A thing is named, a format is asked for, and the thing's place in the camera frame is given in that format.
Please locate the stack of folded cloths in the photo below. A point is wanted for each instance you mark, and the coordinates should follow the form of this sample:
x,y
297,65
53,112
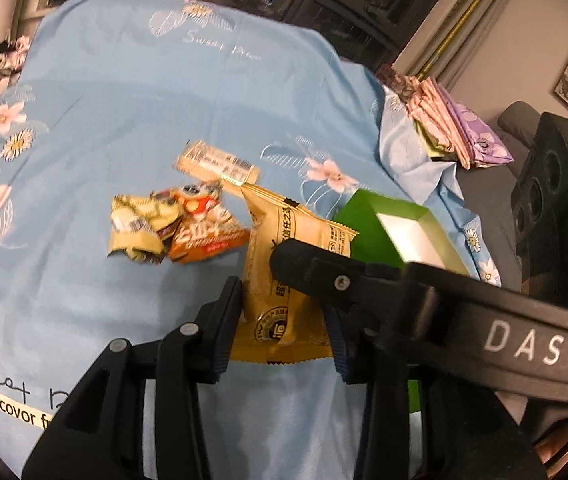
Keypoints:
x,y
454,120

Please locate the green cardboard box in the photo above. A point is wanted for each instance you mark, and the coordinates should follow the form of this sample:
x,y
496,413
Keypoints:
x,y
394,240

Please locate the folded light blue pillowcase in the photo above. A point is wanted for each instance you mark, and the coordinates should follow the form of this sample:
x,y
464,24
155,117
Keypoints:
x,y
414,165

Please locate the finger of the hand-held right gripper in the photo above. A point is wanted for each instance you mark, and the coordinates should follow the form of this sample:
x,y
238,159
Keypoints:
x,y
314,265

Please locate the beige curtain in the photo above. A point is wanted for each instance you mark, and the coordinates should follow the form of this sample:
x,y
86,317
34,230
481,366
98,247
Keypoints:
x,y
444,20

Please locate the orange triangular snack packet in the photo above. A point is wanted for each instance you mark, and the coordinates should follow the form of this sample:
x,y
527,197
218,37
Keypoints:
x,y
204,242

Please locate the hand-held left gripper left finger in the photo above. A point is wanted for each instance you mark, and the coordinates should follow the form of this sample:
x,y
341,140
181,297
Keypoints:
x,y
221,332

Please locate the cartoon print snack packet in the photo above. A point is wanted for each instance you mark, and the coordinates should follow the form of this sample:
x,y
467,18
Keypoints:
x,y
199,200

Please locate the large yellow snack packet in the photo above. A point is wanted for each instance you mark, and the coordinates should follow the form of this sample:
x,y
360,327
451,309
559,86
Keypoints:
x,y
284,260

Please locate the grey armchair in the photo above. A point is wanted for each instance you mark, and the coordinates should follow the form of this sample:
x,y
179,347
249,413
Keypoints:
x,y
509,160

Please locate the pale yellow snack packet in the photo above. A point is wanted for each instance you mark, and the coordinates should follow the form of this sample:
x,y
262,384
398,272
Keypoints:
x,y
214,162

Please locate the crumpled green snack packet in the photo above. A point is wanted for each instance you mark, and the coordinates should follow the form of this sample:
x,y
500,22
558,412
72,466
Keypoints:
x,y
134,225

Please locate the blue floral bedsheet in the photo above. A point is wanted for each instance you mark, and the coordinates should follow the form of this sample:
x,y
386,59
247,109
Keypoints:
x,y
114,110

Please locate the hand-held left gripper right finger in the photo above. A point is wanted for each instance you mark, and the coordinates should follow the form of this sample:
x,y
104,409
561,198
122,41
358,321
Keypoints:
x,y
344,350

